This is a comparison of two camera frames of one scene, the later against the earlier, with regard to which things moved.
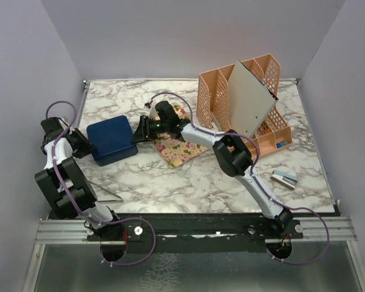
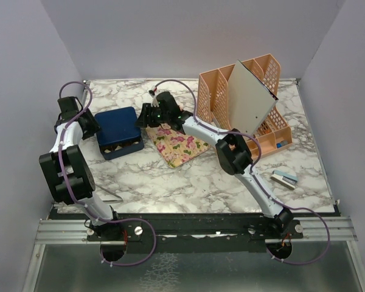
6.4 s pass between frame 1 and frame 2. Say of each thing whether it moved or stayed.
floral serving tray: stayed
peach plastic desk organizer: stayed
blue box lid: moved
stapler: stayed
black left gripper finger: moved
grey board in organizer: stayed
